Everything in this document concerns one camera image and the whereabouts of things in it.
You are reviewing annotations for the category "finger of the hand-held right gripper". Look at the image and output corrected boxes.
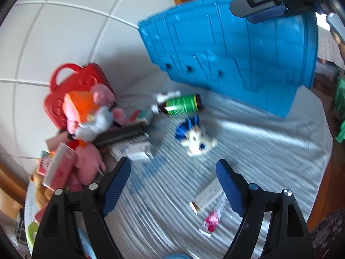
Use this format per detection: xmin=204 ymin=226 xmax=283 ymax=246
xmin=230 ymin=0 xmax=324 ymax=24

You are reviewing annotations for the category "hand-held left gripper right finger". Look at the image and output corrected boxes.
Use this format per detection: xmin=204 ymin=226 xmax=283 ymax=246
xmin=216 ymin=159 xmax=314 ymax=259

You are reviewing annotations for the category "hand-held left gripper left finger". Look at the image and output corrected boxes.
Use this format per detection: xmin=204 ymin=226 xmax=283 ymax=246
xmin=32 ymin=157 xmax=132 ymax=259

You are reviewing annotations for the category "long pale tube box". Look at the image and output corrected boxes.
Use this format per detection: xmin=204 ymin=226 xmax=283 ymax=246
xmin=188 ymin=178 xmax=227 ymax=214

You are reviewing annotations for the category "pink sachet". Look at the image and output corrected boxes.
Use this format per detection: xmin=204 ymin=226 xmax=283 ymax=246
xmin=199 ymin=209 xmax=221 ymax=236

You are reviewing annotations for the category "blue plastic crate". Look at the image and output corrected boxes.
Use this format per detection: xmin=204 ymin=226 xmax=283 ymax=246
xmin=138 ymin=0 xmax=319 ymax=118

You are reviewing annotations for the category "blue and white plush toy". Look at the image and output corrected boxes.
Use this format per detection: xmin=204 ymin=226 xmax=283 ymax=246
xmin=175 ymin=115 xmax=218 ymax=157

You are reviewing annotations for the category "striped cloth covered desktop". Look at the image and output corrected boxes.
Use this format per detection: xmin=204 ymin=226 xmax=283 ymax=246
xmin=24 ymin=73 xmax=334 ymax=259

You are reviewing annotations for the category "small white box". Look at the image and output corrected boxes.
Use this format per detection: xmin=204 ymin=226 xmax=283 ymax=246
xmin=126 ymin=151 xmax=155 ymax=162

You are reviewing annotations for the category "pink pig plush red dress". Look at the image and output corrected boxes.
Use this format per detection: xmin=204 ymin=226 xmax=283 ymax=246
xmin=67 ymin=135 xmax=107 ymax=186

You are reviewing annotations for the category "white flat packet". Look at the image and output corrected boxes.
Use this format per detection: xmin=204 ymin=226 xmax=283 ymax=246
xmin=108 ymin=140 xmax=151 ymax=158

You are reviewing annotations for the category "long black box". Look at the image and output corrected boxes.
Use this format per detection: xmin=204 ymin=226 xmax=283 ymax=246
xmin=94 ymin=124 xmax=149 ymax=148

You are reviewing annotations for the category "pink cardboard box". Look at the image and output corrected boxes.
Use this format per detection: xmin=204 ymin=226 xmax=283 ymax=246
xmin=42 ymin=142 xmax=78 ymax=190

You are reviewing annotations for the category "red and green small box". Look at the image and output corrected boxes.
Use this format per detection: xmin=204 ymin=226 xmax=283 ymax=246
xmin=134 ymin=108 xmax=155 ymax=125

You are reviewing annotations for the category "brown teddy bear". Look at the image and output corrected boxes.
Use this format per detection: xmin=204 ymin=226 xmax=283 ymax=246
xmin=29 ymin=173 xmax=56 ymax=209

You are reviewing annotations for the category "green plastic item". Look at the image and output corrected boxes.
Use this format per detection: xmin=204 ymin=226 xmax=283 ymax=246
xmin=334 ymin=76 xmax=345 ymax=142

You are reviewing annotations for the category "pig plush with orange dress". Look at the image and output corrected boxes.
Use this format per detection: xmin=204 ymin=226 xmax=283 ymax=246
xmin=63 ymin=84 xmax=116 ymax=135

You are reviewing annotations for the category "green bowl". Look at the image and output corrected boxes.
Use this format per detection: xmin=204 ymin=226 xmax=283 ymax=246
xmin=26 ymin=221 xmax=40 ymax=250

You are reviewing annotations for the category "brown bottle with green label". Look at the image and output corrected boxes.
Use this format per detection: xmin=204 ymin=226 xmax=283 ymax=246
xmin=151 ymin=93 xmax=203 ymax=116

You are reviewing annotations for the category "small white bottle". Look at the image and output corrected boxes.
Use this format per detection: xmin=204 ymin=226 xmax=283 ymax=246
xmin=157 ymin=91 xmax=182 ymax=102

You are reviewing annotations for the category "red toy suitcase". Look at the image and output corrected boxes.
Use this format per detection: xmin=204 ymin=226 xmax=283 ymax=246
xmin=44 ymin=63 xmax=117 ymax=134

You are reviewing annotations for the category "dark box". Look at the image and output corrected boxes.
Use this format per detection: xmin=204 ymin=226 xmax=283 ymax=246
xmin=15 ymin=208 xmax=28 ymax=245

